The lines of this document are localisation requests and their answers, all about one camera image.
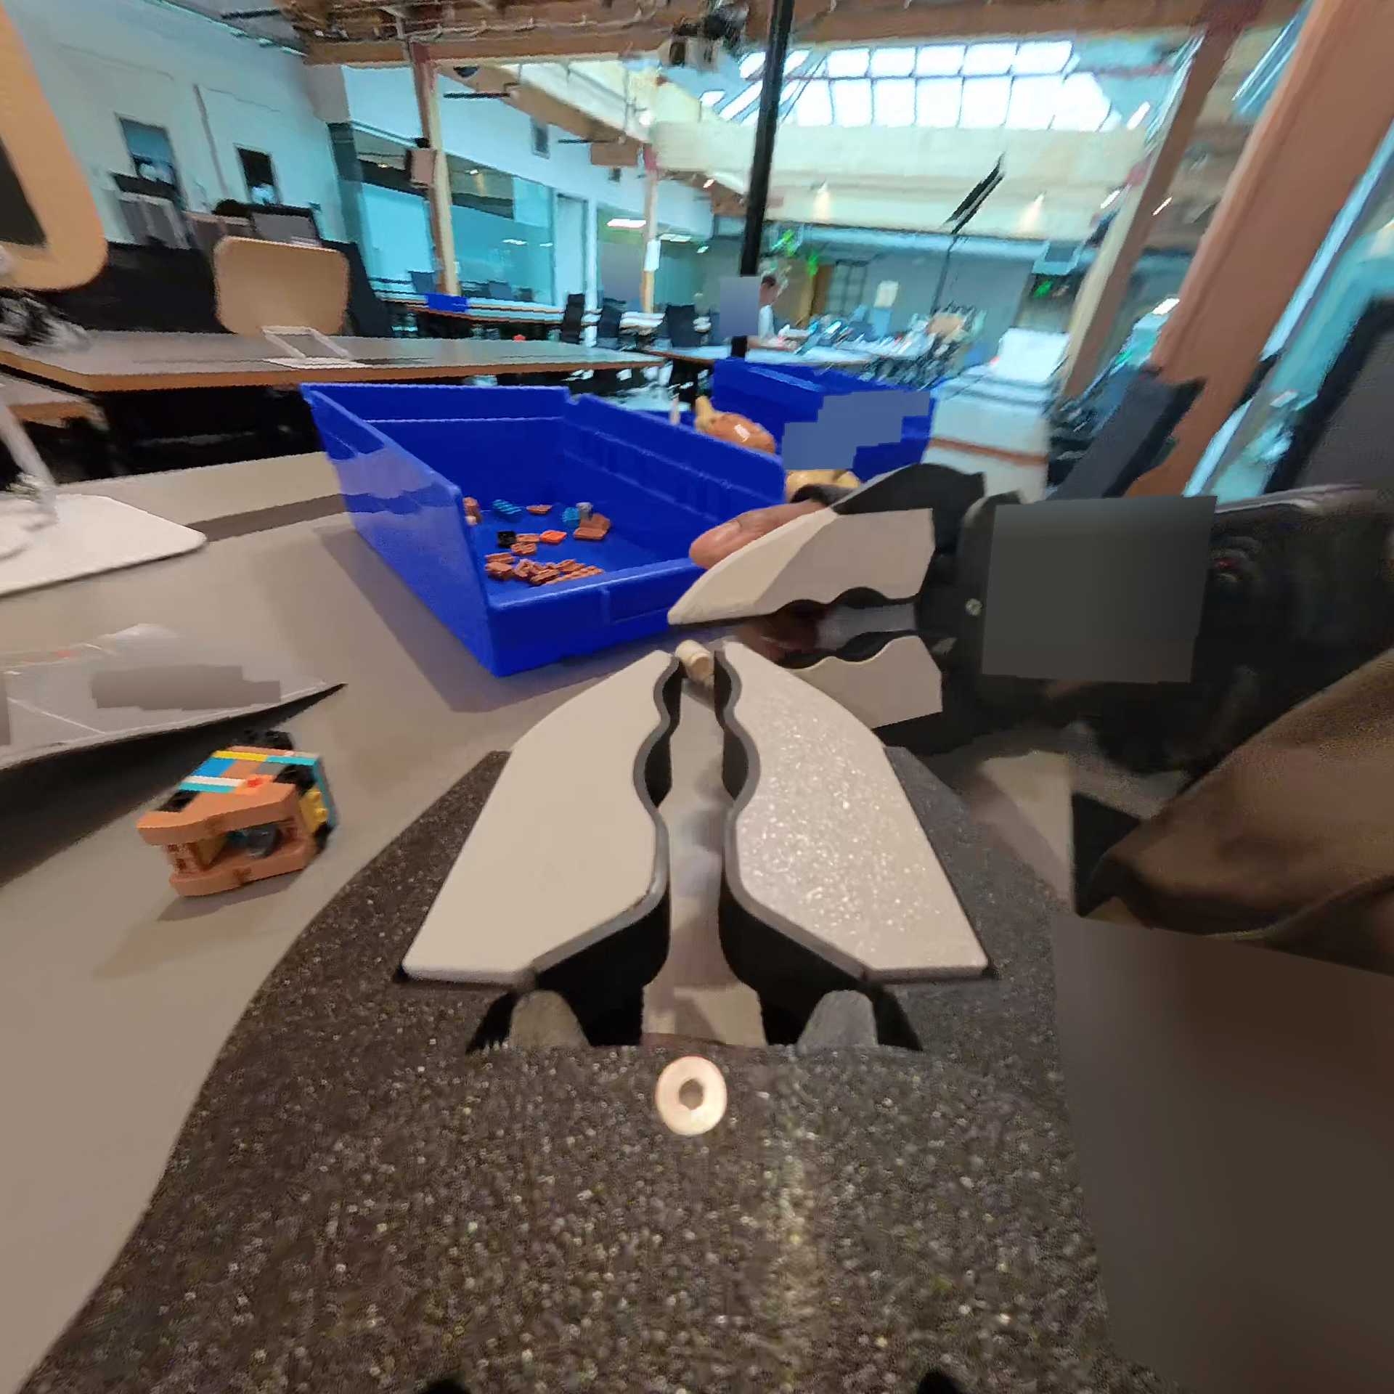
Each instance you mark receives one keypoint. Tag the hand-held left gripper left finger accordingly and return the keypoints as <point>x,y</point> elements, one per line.
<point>523,850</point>

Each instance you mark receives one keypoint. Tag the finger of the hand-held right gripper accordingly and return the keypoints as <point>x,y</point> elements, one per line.
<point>838,555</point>
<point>893,681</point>

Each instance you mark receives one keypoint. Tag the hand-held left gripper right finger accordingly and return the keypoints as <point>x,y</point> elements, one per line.
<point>850,850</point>

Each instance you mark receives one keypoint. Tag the small white peg brick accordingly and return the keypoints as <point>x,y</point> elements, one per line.
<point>694,661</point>

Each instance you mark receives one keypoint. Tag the small colourful brick model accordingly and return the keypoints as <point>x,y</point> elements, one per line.
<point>239,817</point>

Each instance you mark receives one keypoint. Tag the blue plastic bin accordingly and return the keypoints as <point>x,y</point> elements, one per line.
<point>752,380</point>
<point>435,566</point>

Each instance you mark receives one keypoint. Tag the person's right forearm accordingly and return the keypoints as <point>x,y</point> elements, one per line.
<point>1285,828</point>

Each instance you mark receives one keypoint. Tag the wooden edged office desk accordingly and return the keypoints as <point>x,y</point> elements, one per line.
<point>327,354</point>

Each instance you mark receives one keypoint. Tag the plywood desk divider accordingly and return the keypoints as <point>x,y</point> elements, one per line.
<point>277,282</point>

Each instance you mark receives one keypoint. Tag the person's right hand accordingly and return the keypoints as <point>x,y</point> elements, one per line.
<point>740,540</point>

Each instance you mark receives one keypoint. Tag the tan toy figure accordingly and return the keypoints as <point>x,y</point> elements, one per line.
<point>822,483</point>
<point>735,425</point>

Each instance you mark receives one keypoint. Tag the pile of brown bricks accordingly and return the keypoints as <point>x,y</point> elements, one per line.
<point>545,555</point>

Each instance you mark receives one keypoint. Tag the black pole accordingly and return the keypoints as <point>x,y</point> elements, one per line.
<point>769,131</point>

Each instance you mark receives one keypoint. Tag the instruction booklet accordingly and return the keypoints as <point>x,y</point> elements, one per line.
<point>43,697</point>

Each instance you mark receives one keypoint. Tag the clear acrylic tray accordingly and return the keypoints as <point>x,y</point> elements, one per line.
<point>306,344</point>

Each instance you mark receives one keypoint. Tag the clear acrylic stand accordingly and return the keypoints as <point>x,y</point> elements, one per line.
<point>27,457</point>

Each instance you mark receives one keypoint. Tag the wooden post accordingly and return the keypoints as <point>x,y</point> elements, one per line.
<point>1252,218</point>

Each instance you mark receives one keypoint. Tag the white rounded base plate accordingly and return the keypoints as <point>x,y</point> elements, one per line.
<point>77,540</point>

